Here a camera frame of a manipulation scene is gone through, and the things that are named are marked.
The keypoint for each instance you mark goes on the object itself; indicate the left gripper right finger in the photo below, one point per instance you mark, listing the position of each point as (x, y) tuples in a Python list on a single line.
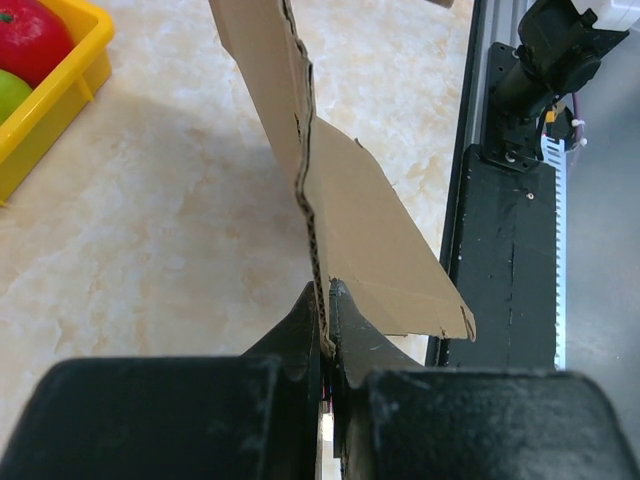
[(397, 419)]

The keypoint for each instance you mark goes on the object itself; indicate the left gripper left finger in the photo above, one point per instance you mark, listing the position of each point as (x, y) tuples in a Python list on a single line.
[(251, 416)]

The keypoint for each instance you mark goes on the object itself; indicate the brown cardboard box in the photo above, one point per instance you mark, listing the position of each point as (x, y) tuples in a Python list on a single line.
[(359, 232)]

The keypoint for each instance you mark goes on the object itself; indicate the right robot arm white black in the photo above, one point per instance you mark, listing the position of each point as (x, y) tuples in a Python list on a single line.
[(562, 44)]

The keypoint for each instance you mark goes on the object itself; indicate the yellow plastic tray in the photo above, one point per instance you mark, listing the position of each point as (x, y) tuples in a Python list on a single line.
[(35, 126)]

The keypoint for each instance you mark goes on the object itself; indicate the light green apple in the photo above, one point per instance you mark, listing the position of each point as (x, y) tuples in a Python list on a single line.
[(13, 92)]

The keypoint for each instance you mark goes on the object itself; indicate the red tomato fruit front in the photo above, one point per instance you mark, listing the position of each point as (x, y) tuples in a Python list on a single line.
[(34, 40)]

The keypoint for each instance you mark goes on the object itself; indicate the white cable duct strip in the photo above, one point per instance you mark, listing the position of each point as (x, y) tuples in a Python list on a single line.
[(555, 156)]

